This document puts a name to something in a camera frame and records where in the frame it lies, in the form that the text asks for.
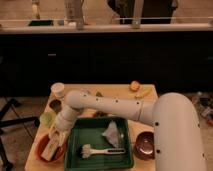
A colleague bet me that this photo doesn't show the dark brown bowl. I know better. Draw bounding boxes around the dark brown bowl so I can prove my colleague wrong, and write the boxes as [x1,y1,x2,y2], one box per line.
[134,131,155,160]

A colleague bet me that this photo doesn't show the white dish brush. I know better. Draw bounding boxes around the white dish brush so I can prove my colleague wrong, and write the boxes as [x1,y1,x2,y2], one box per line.
[80,144,126,159]

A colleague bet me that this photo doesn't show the dark red grapes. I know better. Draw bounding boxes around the dark red grapes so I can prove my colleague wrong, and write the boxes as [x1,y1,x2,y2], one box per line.
[93,111,108,117]

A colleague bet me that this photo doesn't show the dark brown cup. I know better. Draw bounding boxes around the dark brown cup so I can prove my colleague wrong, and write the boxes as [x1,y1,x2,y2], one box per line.
[49,99,62,113]

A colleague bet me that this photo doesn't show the wooden block eraser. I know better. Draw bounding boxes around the wooden block eraser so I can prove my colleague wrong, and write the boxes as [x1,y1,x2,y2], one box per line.
[41,139,59,161]

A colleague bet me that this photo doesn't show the white paper cup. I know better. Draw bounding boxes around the white paper cup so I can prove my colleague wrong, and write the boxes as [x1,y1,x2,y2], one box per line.
[51,82,65,98]

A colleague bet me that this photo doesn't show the orange red bowl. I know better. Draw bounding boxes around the orange red bowl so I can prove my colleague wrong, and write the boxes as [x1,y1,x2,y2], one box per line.
[34,134,67,164]

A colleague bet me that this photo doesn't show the orange fruit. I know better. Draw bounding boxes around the orange fruit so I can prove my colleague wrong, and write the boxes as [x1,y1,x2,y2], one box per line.
[130,81,140,91]

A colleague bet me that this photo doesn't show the wooden table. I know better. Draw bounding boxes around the wooden table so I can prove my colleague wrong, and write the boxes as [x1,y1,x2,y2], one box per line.
[24,84,158,171]

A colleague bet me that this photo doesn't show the yellow banana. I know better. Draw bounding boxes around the yellow banana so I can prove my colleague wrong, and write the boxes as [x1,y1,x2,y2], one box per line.
[135,89,151,99]

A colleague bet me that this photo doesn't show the light green cup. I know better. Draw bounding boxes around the light green cup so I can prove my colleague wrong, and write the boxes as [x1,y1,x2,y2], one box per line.
[39,112,55,128]

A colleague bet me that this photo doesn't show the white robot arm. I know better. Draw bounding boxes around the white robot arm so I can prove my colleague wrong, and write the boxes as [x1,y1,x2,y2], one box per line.
[49,90,207,171]

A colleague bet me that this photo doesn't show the green plastic tray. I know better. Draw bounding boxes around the green plastic tray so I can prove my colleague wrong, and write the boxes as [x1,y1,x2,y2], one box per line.
[64,117,134,171]

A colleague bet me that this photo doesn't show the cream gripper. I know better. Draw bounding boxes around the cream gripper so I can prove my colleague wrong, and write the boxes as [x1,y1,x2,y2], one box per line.
[48,129,70,147]

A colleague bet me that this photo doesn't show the black office chair base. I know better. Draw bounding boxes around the black office chair base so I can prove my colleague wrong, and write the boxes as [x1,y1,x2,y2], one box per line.
[0,98,40,171]

